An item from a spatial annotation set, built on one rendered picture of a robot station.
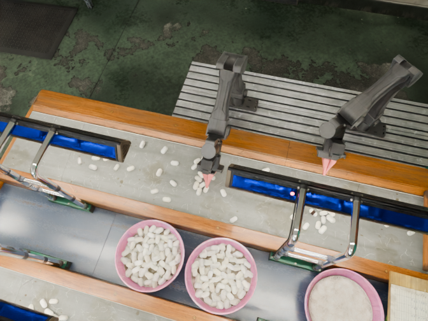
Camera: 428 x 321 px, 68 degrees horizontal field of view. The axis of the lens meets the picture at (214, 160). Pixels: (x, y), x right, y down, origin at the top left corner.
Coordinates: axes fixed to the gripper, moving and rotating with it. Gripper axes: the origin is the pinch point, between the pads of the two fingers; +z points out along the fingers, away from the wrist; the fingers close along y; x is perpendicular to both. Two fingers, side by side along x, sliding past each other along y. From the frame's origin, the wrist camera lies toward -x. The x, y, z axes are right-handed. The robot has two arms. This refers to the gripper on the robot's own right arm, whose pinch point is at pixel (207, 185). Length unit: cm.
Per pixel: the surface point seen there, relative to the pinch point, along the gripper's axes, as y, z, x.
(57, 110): -80, -14, 13
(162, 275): -7.5, 31.7, -20.9
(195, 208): -2.6, 9.4, -4.0
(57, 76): -156, -14, 114
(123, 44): -115, -46, 141
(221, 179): 4.6, -1.8, 5.5
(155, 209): -17.5, 11.7, -9.1
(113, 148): -28.1, -16.6, -27.9
